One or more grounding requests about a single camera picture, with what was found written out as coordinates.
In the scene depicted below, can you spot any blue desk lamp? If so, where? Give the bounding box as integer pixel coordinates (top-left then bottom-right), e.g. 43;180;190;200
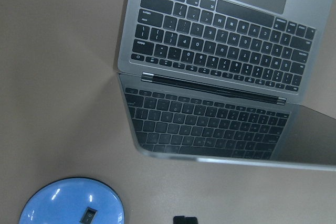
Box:
19;177;125;223

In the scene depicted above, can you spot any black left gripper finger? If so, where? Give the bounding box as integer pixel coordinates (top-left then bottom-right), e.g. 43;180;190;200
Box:
173;216;197;224

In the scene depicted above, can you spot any grey laptop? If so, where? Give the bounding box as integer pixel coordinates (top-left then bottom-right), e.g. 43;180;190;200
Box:
118;0;335;169

